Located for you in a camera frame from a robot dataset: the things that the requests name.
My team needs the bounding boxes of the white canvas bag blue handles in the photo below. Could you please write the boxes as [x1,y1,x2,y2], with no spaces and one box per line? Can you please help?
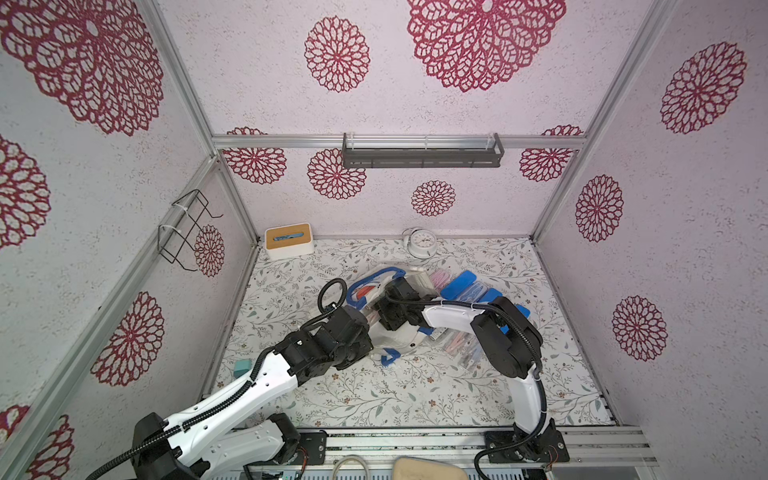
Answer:
[346,266,437,367]

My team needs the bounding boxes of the clear pink case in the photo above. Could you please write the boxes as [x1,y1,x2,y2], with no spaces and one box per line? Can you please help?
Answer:
[437,329,484,370]

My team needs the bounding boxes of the clear blue compass set case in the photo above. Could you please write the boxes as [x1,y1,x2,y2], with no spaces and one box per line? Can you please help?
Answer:
[456,281,488,303]

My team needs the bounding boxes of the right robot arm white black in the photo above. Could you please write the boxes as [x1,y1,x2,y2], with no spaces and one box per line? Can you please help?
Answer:
[373,278,570,479]

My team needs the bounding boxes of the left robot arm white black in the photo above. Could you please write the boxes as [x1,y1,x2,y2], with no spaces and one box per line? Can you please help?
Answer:
[87,278,373,479]

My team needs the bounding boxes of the pink compass set case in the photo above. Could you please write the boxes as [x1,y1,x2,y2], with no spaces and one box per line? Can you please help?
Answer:
[430,269,453,291]

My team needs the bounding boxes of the white tissue box wooden top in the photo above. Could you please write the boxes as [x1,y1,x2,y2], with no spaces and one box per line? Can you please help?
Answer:
[264,223,315,261]

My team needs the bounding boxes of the small teal object on table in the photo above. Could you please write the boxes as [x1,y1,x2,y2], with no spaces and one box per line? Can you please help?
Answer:
[232,358,253,379]

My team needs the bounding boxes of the beige object at front edge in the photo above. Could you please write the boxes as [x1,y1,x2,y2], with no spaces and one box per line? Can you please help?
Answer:
[391,457,469,480]

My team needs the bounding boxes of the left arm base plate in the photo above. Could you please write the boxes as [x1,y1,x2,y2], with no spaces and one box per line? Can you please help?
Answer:
[264,430,328,467]

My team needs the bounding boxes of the white cable loop front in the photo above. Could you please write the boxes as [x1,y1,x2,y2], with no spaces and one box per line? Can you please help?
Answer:
[331,455,373,480]

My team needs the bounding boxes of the black wall shelf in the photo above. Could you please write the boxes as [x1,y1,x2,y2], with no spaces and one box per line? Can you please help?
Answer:
[341,134,505,169]

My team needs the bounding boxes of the black wire wall rack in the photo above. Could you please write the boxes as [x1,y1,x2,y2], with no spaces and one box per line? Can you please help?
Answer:
[155,189,222,272]

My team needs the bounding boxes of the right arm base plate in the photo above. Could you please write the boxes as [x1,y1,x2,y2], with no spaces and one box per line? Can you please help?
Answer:
[484,424,570,464]

